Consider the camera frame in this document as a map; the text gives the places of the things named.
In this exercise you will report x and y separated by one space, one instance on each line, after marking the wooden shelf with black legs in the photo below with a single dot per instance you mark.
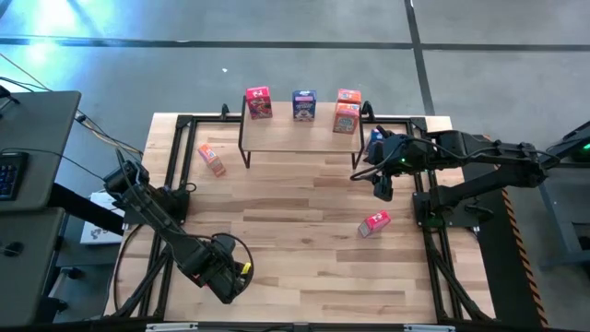
286 138

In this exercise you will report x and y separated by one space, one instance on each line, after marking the blue Frosted Flakes cereal box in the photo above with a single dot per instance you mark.
304 106
374 137

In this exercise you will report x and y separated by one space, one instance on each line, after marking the black aluminium table frame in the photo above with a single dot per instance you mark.
207 121

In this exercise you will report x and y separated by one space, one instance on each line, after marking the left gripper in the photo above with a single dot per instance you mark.
221 276

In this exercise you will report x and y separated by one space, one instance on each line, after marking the yellow tag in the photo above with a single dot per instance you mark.
246 268

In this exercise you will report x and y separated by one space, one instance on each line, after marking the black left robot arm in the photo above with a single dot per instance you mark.
156 216

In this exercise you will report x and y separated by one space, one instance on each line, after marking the black round knob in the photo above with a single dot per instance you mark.
13 249

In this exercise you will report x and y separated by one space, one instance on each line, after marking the black desk support beam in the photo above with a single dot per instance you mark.
83 209

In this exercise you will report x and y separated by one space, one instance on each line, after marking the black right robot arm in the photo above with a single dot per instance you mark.
484 154

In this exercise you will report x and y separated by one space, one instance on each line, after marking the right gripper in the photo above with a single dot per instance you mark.
396 152

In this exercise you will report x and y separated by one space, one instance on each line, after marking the white printed box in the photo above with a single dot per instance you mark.
99 233

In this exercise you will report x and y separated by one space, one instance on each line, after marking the gray metal cart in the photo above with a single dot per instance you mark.
562 207

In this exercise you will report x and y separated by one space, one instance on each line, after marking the silver metal bracket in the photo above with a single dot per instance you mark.
428 328
171 328

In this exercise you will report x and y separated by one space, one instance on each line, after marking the orange Mini Wheats cereal box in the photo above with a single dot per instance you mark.
349 96
345 119
212 160

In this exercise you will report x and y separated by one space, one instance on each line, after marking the black table clamp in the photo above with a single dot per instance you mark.
224 111
367 110

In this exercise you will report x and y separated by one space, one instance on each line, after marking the gray desk top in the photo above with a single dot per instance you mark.
41 129
27 276

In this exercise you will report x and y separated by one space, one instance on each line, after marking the black mat with hazard stripe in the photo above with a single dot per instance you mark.
502 276

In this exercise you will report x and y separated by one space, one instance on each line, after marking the black backlit keyboard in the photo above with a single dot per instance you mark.
11 177

